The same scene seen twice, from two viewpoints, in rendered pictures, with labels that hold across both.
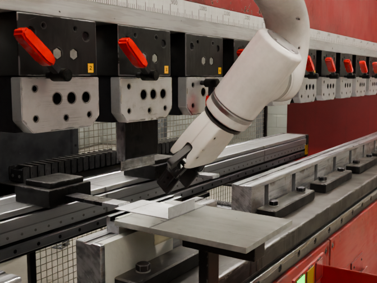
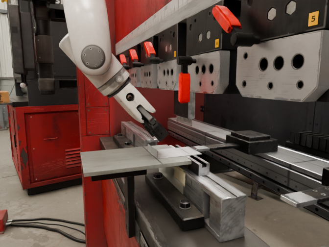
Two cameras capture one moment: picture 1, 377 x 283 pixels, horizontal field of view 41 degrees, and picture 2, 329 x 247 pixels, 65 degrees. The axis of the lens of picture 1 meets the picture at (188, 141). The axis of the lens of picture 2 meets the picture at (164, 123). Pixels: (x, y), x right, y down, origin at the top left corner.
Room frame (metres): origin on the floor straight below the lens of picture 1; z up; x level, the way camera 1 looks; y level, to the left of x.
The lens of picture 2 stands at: (1.34, -0.52, 1.20)
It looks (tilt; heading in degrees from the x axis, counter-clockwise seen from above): 9 degrees down; 126
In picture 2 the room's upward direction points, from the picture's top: straight up
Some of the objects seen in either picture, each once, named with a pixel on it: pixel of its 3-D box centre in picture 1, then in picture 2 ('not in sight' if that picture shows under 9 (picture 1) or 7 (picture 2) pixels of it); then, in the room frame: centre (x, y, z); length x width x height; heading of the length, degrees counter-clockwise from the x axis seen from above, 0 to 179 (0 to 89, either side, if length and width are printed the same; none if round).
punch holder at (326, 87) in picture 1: (317, 75); not in sight; (1.77, -0.45, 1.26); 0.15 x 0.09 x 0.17; 146
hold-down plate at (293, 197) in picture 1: (288, 203); not in sight; (1.43, -0.29, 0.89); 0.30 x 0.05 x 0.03; 146
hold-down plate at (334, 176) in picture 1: (332, 179); not in sight; (1.76, -0.51, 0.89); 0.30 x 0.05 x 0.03; 146
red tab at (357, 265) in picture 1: (359, 266); not in sight; (1.72, -0.61, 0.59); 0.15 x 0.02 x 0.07; 146
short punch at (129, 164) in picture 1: (138, 143); (183, 107); (0.96, 0.10, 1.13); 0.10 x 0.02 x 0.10; 146
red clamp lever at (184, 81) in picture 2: (209, 102); (186, 80); (1.05, -0.04, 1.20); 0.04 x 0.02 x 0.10; 56
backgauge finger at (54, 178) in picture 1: (77, 192); (230, 142); (1.05, 0.23, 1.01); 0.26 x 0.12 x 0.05; 56
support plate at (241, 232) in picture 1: (203, 222); (132, 158); (0.88, -0.03, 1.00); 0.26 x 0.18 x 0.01; 56
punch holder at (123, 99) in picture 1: (129, 74); (179, 60); (0.94, 0.11, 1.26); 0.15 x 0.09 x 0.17; 146
